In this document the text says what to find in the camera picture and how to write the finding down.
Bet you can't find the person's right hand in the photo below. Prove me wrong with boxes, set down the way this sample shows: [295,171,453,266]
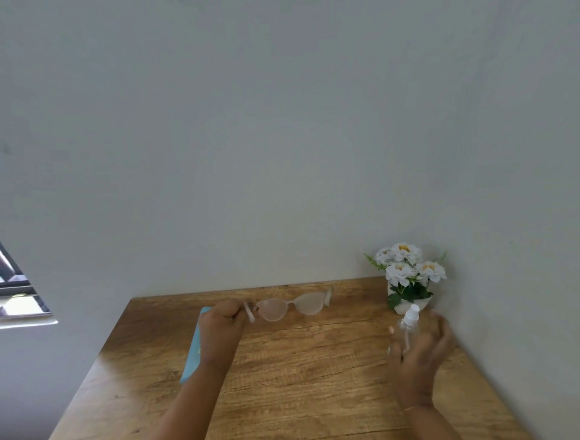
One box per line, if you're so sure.
[388,309,454,409]

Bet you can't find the clear spray bottle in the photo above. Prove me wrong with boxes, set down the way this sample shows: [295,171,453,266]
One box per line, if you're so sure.
[388,304,423,359]

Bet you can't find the person's left forearm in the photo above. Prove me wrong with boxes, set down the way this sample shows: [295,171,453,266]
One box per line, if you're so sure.
[154,360,233,440]

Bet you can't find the light blue cloth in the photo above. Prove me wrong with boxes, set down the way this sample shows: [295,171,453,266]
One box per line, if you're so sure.
[180,306,213,385]

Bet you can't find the window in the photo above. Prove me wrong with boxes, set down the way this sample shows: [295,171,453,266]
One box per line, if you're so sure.
[0,241,59,330]

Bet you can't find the clear frame eyeglasses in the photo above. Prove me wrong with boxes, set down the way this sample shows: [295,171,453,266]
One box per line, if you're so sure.
[244,289,333,323]

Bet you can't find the person's right forearm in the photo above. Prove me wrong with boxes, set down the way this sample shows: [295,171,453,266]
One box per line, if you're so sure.
[404,403,477,440]

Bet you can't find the person's left hand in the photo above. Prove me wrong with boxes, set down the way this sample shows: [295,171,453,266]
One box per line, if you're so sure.
[198,298,250,369]

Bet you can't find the white flowers in white pot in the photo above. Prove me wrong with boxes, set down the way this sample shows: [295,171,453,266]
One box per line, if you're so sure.
[364,242,448,315]

